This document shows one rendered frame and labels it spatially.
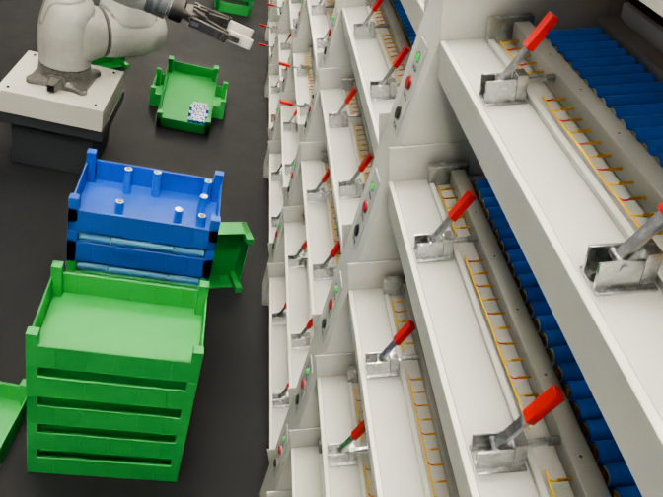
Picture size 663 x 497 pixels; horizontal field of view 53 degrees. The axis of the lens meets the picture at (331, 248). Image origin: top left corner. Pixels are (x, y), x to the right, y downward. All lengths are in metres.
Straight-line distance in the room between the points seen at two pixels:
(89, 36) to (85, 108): 0.22
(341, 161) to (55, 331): 0.62
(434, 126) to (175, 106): 2.01
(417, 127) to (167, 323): 0.73
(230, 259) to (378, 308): 1.07
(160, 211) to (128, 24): 0.89
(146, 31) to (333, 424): 1.57
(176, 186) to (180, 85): 1.29
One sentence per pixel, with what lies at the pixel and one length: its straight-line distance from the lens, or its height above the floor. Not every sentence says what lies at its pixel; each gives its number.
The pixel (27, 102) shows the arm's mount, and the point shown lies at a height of 0.25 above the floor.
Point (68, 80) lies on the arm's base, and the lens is 2.27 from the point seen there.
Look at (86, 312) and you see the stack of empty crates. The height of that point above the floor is 0.32.
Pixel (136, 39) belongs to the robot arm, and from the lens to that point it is 2.29.
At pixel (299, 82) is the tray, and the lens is 2.08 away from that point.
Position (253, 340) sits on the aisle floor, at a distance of 1.84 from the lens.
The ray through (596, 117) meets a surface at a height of 1.11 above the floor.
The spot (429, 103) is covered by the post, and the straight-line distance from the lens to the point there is 0.83.
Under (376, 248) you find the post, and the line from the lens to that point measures 0.94.
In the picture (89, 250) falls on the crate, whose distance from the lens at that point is 1.48.
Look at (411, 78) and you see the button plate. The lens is 0.86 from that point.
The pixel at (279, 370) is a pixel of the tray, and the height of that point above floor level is 0.11.
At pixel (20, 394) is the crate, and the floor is 0.05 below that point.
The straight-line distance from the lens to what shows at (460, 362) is 0.64.
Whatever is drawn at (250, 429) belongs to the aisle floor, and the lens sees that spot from 1.64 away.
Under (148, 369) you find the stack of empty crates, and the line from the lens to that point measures 1.26.
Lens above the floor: 1.29
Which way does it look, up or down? 35 degrees down
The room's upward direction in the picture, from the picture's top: 18 degrees clockwise
